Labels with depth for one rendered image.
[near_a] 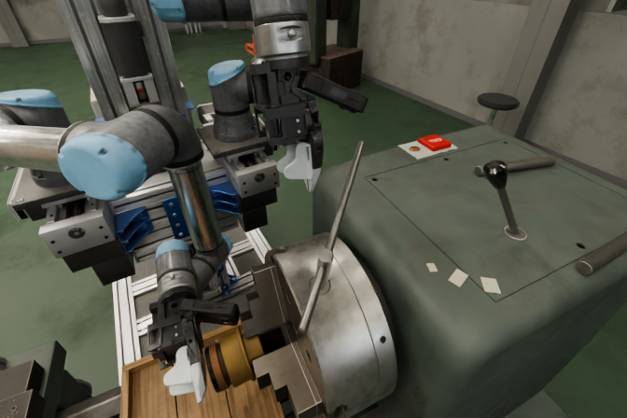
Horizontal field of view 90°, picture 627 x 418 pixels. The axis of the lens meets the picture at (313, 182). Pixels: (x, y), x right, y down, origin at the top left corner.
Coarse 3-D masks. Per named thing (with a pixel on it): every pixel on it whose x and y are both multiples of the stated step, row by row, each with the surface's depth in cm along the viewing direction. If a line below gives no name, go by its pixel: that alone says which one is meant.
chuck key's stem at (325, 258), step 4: (324, 248) 44; (320, 252) 43; (324, 252) 43; (328, 252) 43; (332, 252) 43; (320, 256) 43; (324, 256) 43; (328, 256) 43; (332, 256) 43; (320, 260) 43; (324, 260) 42; (328, 260) 42; (332, 260) 43; (316, 264) 44; (320, 264) 43; (324, 264) 43; (328, 264) 43; (316, 268) 45; (328, 268) 44; (328, 272) 45; (328, 276) 46; (324, 280) 46; (324, 284) 48
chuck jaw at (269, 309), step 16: (272, 256) 57; (256, 272) 55; (272, 272) 56; (256, 288) 57; (272, 288) 56; (256, 304) 54; (272, 304) 56; (256, 320) 54; (272, 320) 55; (288, 320) 56
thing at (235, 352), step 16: (224, 336) 55; (240, 336) 53; (256, 336) 55; (208, 352) 53; (224, 352) 52; (240, 352) 52; (256, 352) 53; (208, 368) 51; (224, 368) 51; (240, 368) 51; (224, 384) 51; (240, 384) 53
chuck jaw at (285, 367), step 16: (272, 352) 53; (288, 352) 53; (256, 368) 51; (272, 368) 51; (288, 368) 51; (304, 368) 51; (272, 384) 49; (288, 384) 49; (304, 384) 49; (304, 400) 47; (320, 400) 47; (304, 416) 47; (336, 416) 48
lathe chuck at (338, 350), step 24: (312, 240) 59; (288, 264) 52; (312, 264) 52; (336, 264) 52; (288, 288) 49; (336, 288) 49; (288, 312) 55; (336, 312) 47; (360, 312) 47; (312, 336) 45; (336, 336) 45; (360, 336) 46; (312, 360) 46; (336, 360) 45; (360, 360) 46; (336, 384) 45; (360, 384) 46; (360, 408) 49
